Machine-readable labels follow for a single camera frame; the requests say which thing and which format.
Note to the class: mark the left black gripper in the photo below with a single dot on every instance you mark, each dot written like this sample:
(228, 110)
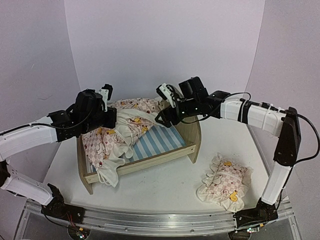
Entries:
(110, 122)

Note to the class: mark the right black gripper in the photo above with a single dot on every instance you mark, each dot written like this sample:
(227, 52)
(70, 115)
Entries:
(175, 120)

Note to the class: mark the wooden pet bed frame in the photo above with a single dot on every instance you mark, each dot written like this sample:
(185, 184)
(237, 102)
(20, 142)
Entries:
(191, 134)

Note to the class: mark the duck print ruffled bed cover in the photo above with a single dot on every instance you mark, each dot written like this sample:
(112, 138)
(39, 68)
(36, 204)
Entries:
(127, 111)

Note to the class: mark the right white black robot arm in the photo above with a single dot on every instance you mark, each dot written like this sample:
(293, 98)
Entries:
(191, 99)

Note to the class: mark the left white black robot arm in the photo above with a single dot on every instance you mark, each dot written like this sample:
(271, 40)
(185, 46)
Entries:
(89, 112)

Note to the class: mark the blue white striped mattress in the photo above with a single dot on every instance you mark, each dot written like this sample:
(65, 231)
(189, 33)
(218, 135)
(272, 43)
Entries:
(157, 142)

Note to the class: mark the duck print ruffled pillow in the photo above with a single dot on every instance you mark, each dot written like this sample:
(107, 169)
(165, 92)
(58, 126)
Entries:
(226, 184)

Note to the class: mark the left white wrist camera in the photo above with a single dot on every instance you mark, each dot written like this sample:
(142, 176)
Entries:
(106, 93)

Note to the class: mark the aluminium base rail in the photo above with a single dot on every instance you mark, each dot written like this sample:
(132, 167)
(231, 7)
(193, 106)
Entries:
(163, 224)

